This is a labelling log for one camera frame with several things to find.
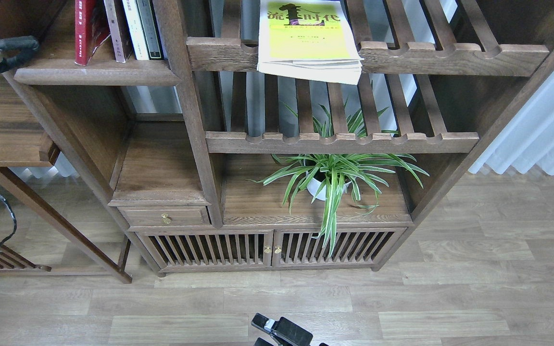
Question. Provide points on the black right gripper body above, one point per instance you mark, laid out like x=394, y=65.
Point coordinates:
x=287, y=333

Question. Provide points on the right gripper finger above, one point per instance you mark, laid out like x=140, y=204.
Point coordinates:
x=261, y=342
x=264, y=324

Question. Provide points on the yellow-green cover book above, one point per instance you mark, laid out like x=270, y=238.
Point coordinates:
x=307, y=39

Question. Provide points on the dark maroon book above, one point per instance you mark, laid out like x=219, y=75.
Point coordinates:
x=119, y=29

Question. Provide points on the red cover book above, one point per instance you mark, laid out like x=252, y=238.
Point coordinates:
x=91, y=29

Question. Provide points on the brass drawer knob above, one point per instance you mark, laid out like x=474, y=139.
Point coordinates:
x=166, y=219

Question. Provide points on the white plant pot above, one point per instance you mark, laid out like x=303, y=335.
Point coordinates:
x=325, y=185

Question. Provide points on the green spider plant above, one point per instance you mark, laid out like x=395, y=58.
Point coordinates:
x=334, y=172

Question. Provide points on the dark wooden bookshelf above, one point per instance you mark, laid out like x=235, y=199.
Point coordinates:
x=169, y=137

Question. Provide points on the white spine book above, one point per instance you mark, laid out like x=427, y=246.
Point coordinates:
x=136, y=30

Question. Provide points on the dark green spine book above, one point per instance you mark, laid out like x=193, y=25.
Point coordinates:
x=150, y=30

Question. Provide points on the white curtain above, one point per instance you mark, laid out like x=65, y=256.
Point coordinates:
x=527, y=140

